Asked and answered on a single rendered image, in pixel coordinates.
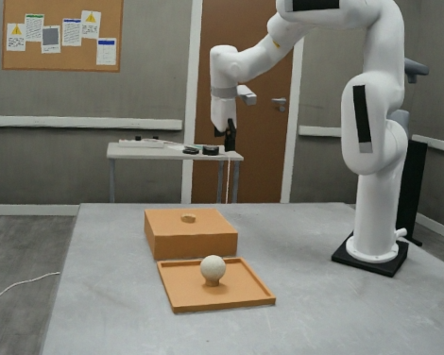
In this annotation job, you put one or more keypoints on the orange square block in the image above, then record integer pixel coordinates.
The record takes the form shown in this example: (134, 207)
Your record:
(198, 234)

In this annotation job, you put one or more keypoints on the orange rimmed tray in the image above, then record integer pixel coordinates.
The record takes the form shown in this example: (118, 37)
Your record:
(240, 287)

